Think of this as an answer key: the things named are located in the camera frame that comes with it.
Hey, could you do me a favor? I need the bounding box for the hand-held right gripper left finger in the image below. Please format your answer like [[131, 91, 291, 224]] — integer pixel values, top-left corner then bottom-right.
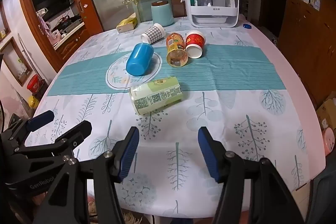
[[39, 126, 140, 224]]

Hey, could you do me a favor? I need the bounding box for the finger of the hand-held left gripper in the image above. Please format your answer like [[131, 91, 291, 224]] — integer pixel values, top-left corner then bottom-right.
[[0, 110, 55, 147], [13, 121, 92, 160]]

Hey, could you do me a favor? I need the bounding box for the pink round stool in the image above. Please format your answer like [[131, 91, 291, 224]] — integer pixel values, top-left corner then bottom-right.
[[322, 127, 335, 157]]

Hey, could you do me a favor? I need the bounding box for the orange clear plastic cup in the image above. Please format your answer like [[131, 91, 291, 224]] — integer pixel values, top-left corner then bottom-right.
[[166, 32, 189, 68]]

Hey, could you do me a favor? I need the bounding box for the yellow tissue box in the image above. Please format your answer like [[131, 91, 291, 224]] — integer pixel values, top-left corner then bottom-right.
[[116, 17, 138, 33]]

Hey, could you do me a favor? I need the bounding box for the red paper cup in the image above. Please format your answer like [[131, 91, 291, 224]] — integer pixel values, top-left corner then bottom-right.
[[185, 30, 206, 59]]

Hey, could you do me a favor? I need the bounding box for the blue plastic cup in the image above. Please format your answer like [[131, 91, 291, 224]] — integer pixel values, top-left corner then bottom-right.
[[125, 42, 154, 76]]

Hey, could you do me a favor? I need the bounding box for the brown wooden cabinet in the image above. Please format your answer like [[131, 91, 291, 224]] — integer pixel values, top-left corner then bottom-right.
[[278, 0, 336, 109]]

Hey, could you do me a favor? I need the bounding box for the teal canister with brown lid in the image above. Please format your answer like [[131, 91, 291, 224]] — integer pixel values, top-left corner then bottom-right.
[[151, 0, 174, 27]]

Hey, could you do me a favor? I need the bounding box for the green paper cup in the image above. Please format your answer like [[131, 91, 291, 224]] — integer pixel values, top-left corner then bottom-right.
[[129, 76, 182, 116]]

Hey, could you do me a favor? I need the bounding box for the teal striped table runner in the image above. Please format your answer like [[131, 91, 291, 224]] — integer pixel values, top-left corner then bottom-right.
[[47, 45, 286, 97]]

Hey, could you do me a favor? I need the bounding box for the cardboard box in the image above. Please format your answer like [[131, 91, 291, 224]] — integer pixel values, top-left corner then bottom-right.
[[316, 99, 336, 132]]

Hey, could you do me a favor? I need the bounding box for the round floral placemat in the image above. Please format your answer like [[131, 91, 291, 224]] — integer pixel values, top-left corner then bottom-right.
[[105, 51, 162, 88]]

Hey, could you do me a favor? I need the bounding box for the red tin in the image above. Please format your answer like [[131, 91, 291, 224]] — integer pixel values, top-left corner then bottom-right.
[[27, 74, 40, 90]]

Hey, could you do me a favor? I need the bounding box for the tree print tablecloth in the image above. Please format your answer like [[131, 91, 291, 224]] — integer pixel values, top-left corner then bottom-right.
[[25, 15, 327, 216]]

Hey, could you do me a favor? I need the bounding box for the grey checked cup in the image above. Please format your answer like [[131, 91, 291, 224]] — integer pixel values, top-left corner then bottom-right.
[[141, 23, 166, 44]]

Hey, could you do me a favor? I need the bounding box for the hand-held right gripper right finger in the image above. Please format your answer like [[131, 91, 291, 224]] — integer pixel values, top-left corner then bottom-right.
[[198, 126, 305, 224]]

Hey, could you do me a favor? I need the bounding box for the yellow round object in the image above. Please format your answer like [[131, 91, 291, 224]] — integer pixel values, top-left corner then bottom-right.
[[28, 96, 40, 109]]

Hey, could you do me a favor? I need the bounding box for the white countertop appliance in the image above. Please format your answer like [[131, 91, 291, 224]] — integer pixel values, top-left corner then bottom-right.
[[181, 0, 239, 28]]

